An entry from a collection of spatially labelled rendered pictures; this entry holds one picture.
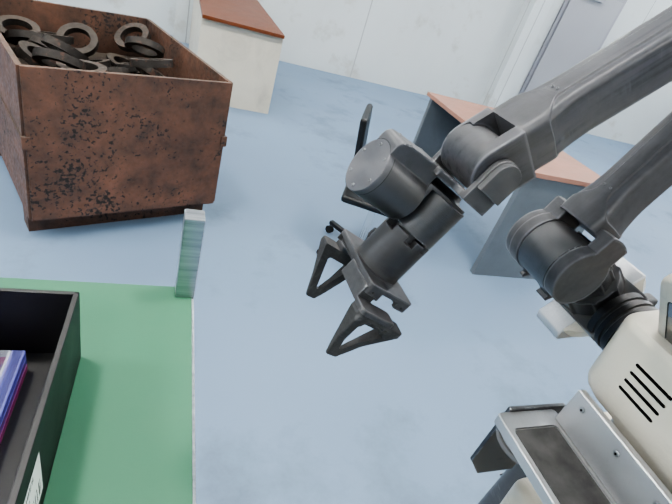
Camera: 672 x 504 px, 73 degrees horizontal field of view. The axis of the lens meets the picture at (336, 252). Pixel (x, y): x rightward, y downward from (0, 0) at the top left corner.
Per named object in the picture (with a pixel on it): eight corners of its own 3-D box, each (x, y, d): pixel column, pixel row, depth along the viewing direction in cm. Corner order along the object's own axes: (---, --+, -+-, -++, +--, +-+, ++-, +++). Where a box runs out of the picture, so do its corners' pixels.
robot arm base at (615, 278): (653, 305, 60) (590, 252, 70) (643, 274, 55) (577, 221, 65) (595, 342, 62) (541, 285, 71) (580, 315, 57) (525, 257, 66)
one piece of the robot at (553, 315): (586, 311, 73) (621, 254, 67) (608, 333, 69) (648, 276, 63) (534, 316, 70) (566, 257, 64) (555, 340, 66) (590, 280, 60)
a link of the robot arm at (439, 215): (479, 217, 47) (454, 190, 51) (441, 183, 43) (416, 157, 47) (431, 263, 49) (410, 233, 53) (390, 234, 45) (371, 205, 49)
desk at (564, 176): (463, 187, 438) (500, 109, 398) (554, 282, 328) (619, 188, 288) (395, 176, 412) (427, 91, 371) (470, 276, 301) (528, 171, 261)
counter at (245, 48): (244, 57, 615) (254, -4, 576) (268, 116, 448) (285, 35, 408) (188, 44, 588) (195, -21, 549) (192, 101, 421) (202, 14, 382)
